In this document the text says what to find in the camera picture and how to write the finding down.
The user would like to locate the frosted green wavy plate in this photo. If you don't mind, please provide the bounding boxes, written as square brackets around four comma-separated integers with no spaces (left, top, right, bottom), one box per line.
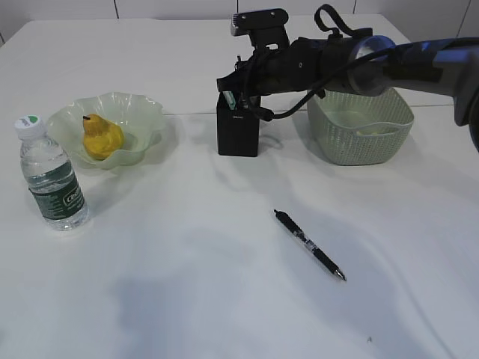
[46,92,165,170]

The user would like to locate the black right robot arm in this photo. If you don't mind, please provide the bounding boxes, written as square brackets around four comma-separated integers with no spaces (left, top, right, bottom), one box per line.
[217,35,478,144]

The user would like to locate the black gel pen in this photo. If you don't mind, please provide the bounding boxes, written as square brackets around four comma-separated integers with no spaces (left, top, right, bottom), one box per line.
[235,55,249,109]
[273,209,347,282]

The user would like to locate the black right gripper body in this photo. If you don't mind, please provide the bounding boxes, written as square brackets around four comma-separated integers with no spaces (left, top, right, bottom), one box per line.
[216,48,299,96]

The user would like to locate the black cable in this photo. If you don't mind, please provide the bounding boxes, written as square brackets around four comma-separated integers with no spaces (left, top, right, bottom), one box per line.
[239,3,479,123]

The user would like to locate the clear water bottle green label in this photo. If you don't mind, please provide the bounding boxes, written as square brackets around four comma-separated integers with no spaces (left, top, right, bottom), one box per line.
[14,115,89,231]

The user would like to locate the yellow white waste paper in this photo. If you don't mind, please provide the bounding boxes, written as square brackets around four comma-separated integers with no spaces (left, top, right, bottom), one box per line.
[356,126,396,136]

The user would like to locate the black square pen holder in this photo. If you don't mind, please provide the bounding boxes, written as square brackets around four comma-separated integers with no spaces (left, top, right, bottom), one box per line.
[216,93,260,157]

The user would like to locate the green plastic woven basket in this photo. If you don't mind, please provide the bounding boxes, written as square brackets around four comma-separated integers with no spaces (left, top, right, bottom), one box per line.
[307,88,415,166]

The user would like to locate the mint green pen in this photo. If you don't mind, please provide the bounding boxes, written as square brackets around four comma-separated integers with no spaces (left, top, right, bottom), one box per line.
[222,91,237,111]

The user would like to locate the yellow pear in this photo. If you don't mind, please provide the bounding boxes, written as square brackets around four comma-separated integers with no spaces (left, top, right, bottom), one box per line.
[82,114,125,160]

